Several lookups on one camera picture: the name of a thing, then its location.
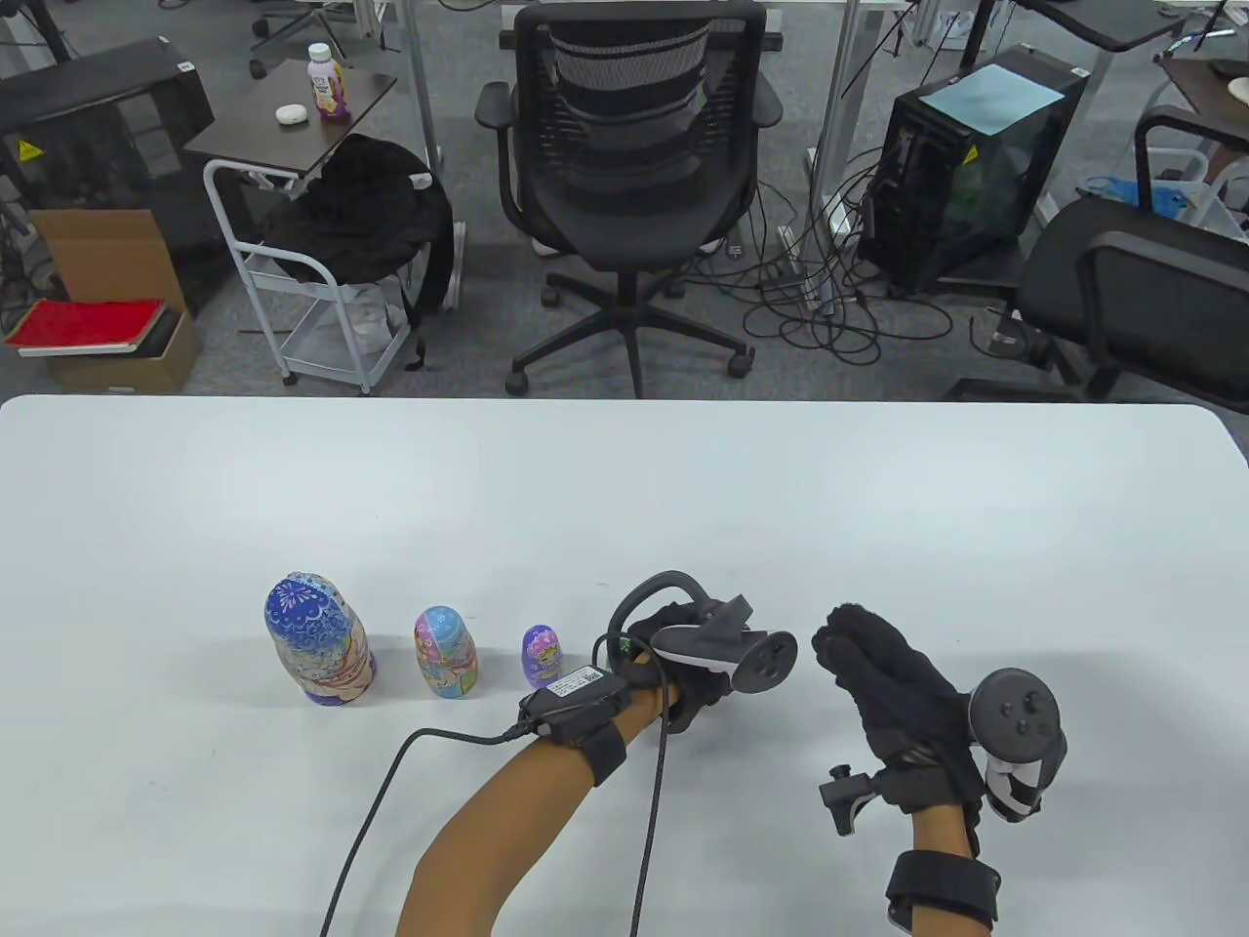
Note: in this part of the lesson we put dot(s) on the white metal rolling cart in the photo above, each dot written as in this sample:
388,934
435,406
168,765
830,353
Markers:
337,363

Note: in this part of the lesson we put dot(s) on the blue plastic bag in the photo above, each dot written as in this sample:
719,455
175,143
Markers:
1151,195

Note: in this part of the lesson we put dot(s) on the black cabinet with warning sticker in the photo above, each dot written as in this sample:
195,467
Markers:
98,117

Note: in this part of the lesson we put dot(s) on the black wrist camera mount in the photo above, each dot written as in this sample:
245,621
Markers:
844,795

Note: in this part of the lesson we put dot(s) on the purple drink bottle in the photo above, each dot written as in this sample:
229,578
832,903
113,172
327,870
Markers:
329,88

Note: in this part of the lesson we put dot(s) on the black desk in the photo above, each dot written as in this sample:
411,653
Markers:
1103,20

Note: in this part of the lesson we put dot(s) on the black chair base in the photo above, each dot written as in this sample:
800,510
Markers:
293,24

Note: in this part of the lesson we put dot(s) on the light blue paper sheet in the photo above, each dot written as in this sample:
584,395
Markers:
990,98

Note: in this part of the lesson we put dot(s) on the tiny green nesting doll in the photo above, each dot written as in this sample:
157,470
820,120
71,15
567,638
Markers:
622,647

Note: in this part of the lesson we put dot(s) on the person's right forearm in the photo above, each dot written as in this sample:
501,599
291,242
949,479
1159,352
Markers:
942,830

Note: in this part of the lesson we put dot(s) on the black glass computer tower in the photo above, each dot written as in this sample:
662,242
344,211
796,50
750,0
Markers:
956,205

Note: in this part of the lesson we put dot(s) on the large cream Russian doll bottom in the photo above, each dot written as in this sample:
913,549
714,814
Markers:
332,678

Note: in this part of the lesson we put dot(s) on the black VR controller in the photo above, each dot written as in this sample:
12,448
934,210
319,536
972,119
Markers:
1015,712
766,659

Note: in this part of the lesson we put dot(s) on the person's left hand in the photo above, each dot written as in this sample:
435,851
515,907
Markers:
698,688

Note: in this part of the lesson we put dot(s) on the red notebook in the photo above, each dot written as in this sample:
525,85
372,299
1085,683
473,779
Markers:
83,324

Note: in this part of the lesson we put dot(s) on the small white oval object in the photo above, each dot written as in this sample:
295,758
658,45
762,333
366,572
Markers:
291,114

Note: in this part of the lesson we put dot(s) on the white metal desk leg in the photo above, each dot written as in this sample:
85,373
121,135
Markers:
424,88
841,98

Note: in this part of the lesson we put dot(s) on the dark brown side table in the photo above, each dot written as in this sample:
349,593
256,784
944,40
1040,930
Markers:
254,132

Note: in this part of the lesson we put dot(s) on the white shoe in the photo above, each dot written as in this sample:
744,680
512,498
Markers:
551,249

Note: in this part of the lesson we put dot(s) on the person's right hand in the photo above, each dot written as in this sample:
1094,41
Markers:
903,703

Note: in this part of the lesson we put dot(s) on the white power strip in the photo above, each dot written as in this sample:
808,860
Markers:
818,283

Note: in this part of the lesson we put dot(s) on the black padded office chair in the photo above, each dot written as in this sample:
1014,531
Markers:
1122,283

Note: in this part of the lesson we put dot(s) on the black mesh office chair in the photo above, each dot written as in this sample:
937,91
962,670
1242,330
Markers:
624,195

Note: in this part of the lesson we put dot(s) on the open cardboard box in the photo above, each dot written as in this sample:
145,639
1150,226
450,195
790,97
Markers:
107,254

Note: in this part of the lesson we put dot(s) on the person's left forearm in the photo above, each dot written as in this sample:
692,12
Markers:
507,820

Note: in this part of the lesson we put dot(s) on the black bag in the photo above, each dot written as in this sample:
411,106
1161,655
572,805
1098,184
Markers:
361,215

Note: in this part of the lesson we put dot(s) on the small purple nesting doll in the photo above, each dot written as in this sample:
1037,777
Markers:
542,641
544,670

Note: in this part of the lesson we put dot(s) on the large blue Russian doll top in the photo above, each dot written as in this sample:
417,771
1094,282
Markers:
307,610

